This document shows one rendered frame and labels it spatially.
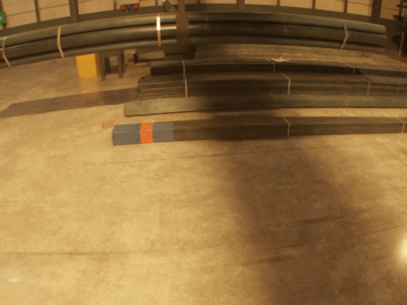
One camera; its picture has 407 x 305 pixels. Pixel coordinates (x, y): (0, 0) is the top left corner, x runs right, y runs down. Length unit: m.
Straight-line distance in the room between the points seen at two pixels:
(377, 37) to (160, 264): 4.08
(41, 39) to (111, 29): 0.98
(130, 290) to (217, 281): 0.56
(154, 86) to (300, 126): 2.12
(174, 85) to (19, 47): 2.30
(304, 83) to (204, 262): 3.55
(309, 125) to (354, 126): 0.70
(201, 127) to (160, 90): 1.22
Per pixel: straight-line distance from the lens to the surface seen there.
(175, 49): 6.63
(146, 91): 4.46
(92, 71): 7.27
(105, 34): 3.82
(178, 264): 2.08
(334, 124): 3.96
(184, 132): 3.48
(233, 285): 1.96
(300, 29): 4.06
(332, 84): 5.16
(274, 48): 9.74
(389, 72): 6.71
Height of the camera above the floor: 1.59
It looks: 31 degrees down
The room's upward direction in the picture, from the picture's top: 1 degrees counter-clockwise
